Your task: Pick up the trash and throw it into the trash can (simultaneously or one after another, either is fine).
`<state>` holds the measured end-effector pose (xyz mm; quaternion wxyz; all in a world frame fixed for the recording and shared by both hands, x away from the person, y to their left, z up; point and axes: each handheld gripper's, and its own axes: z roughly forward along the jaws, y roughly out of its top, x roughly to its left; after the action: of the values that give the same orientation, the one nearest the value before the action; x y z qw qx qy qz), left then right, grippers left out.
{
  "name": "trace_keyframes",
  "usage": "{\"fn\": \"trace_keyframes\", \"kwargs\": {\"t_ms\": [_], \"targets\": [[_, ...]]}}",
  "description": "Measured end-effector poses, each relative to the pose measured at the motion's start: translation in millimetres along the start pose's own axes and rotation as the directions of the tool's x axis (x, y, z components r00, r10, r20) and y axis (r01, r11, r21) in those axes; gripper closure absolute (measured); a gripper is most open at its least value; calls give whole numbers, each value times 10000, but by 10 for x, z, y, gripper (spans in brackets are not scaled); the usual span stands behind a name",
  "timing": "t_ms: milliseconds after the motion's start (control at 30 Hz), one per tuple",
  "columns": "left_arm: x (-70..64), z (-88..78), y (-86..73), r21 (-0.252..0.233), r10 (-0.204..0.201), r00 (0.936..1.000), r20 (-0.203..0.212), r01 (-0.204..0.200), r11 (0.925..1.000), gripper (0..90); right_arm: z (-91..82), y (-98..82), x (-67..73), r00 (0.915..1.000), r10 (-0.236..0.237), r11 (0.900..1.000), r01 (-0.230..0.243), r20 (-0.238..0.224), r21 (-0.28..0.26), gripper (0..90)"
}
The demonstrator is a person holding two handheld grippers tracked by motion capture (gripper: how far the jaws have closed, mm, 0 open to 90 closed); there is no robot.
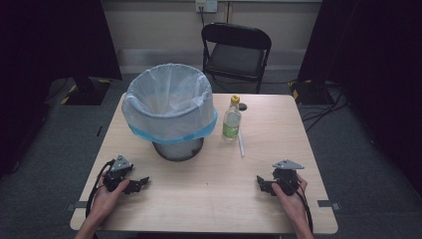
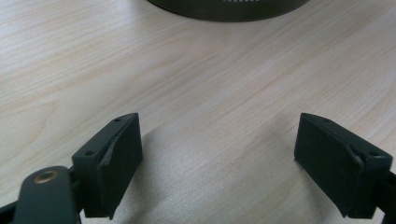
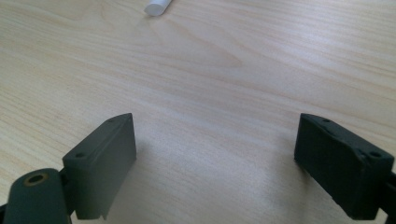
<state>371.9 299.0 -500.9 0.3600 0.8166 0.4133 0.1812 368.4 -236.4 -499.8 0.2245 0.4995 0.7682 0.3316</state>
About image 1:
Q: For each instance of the dark curtain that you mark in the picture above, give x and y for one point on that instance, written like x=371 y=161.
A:
x=49 y=49
x=375 y=66

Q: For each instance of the person's right hand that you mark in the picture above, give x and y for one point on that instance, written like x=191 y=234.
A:
x=293 y=205

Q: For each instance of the white wall socket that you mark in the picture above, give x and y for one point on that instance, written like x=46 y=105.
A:
x=206 y=5

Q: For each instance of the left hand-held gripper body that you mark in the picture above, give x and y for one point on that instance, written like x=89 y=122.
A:
x=116 y=169

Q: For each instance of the clear plastic bottle yellow cap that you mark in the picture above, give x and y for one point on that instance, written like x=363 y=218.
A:
x=231 y=121

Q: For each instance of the white plastic bin bag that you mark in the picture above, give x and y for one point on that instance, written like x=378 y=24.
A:
x=169 y=103

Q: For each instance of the grey tape strip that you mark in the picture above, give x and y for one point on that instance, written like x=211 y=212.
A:
x=329 y=204
x=76 y=205

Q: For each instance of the black folding chair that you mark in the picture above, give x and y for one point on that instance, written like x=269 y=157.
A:
x=236 y=56

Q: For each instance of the dark grey trash bin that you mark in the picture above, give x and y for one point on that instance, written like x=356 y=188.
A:
x=179 y=151

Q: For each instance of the black stand base striped tape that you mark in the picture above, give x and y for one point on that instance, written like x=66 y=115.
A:
x=84 y=91
x=310 y=91

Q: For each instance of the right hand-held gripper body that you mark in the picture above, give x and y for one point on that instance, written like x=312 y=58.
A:
x=285 y=179

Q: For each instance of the black round table grommet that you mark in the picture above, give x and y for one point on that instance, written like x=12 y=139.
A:
x=243 y=106

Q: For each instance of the person's left hand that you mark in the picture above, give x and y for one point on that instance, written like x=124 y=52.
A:
x=106 y=199

